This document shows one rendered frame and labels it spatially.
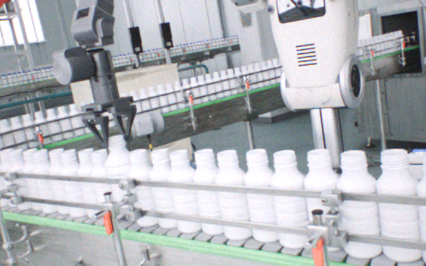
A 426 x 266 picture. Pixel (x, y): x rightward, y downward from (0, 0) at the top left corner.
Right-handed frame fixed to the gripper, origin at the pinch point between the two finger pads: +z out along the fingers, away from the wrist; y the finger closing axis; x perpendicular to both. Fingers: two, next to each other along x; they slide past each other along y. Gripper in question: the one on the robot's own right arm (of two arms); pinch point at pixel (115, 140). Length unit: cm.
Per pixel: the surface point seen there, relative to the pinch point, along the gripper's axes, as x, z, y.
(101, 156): -4.7, 3.3, 0.9
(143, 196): 7.8, 11.6, 2.4
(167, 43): -408, -28, -495
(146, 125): -96, 19, -105
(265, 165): 37.4, 4.9, -0.1
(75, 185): -15.7, 10.7, 1.9
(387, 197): 59, 8, 3
